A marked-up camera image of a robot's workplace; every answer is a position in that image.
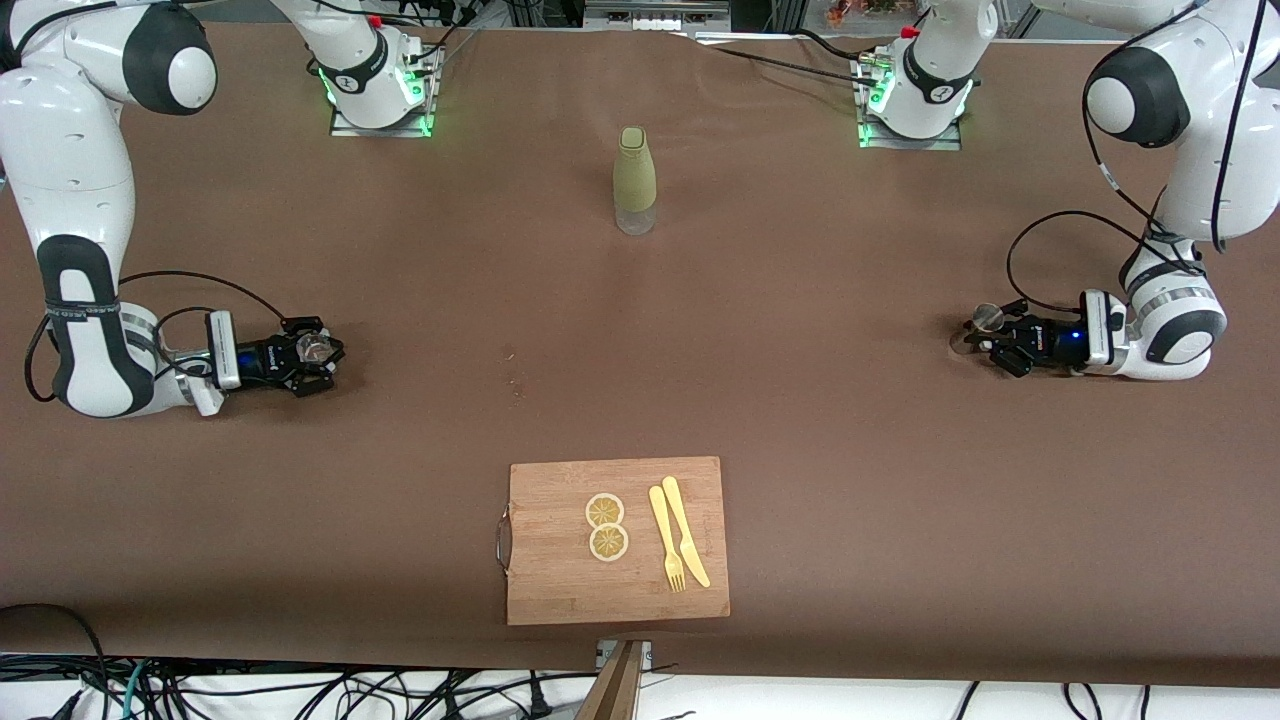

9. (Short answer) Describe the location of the black left base cable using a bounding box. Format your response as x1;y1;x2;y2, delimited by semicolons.
700;28;887;91

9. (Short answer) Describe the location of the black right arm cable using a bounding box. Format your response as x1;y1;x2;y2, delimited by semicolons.
24;270;293;403

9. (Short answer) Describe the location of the black right base cable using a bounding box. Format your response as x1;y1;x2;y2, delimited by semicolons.
418;20;483;77

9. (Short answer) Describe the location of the wooden post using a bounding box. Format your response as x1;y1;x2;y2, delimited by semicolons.
575;640;646;720

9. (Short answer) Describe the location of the yellow plastic fork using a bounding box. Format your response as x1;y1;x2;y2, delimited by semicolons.
648;485;687;593

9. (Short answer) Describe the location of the black base cable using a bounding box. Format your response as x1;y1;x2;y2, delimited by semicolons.
418;20;483;77
700;28;887;91

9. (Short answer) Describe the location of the brown table cover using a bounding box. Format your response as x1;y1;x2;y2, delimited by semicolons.
0;18;1280;689

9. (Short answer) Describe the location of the green bottle with clear base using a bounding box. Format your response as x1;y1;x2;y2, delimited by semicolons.
612;126;658;237

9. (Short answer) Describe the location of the yellow plastic knife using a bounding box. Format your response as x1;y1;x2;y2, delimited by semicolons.
661;476;712;589

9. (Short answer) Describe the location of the wooden cutting board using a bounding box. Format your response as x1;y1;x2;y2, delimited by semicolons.
495;456;731;627

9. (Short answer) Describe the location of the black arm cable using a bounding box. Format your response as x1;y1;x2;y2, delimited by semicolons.
1004;0;1263;323
24;270;293;403

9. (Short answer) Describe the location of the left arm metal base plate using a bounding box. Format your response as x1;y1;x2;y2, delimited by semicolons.
855;55;964;152

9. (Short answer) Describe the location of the thick black looped cable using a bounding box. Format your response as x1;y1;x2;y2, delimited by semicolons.
0;603;113;720

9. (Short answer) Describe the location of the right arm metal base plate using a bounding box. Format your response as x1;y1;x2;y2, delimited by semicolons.
329;45;437;139

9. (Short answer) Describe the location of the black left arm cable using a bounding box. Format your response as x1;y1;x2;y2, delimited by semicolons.
1004;0;1263;323

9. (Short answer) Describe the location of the small metal bracket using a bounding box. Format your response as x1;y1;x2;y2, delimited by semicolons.
597;640;654;673

